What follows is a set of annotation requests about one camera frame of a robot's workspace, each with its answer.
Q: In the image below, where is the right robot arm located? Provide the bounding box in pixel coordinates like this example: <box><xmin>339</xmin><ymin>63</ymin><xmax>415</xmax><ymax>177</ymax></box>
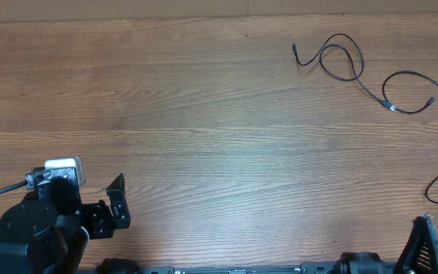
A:
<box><xmin>333</xmin><ymin>215</ymin><xmax>438</xmax><ymax>274</ymax></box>

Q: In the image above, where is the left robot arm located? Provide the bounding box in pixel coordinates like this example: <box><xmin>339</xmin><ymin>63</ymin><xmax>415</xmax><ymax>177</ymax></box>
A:
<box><xmin>0</xmin><ymin>174</ymin><xmax>131</xmax><ymax>273</ymax></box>

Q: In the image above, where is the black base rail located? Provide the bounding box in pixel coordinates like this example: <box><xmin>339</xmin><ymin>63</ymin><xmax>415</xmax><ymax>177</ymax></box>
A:
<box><xmin>97</xmin><ymin>257</ymin><xmax>395</xmax><ymax>274</ymax></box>

